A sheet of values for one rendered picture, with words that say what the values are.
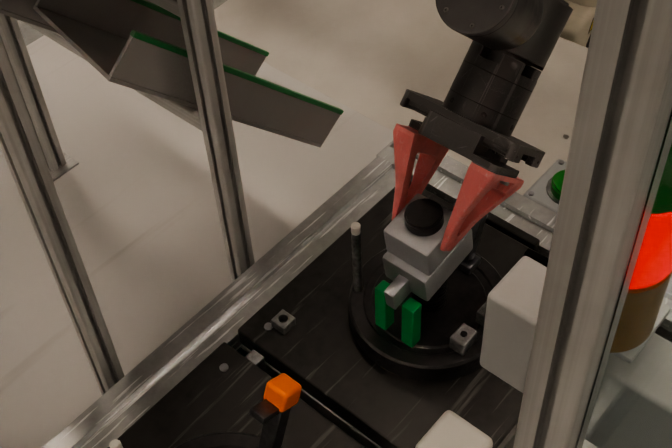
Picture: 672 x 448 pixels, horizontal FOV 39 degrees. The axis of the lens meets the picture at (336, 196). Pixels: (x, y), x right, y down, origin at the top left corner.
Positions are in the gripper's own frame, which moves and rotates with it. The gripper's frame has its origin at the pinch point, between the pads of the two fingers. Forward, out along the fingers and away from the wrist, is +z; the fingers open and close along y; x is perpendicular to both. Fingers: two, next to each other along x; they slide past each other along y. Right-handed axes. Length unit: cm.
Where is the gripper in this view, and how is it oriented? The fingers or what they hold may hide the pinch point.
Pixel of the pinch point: (424, 227)
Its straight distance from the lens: 74.6
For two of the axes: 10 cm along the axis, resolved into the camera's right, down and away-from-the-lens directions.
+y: 7.6, 4.5, -4.8
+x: 5.1, 0.6, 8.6
